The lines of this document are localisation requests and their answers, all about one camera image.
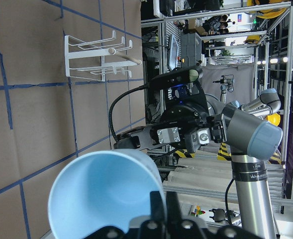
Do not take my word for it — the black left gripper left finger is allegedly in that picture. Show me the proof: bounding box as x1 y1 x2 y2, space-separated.
150 191 165 223

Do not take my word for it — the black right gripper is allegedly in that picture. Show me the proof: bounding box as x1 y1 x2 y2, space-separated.
113 81 227 153

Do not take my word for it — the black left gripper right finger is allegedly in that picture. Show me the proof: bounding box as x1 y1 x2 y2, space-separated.
166 191 183 224

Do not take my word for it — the light blue ikea cup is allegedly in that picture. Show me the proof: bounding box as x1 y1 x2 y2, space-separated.
48 149 165 239

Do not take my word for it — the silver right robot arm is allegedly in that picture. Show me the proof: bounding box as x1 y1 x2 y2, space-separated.
113 81 283 239

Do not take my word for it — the teach pendant tablet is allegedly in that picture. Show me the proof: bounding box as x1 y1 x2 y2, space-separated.
167 34 179 71

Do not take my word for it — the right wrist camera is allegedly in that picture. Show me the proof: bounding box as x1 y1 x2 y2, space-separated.
148 65 203 90

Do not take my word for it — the white wire cup rack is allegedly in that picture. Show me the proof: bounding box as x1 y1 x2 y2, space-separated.
64 30 142 82

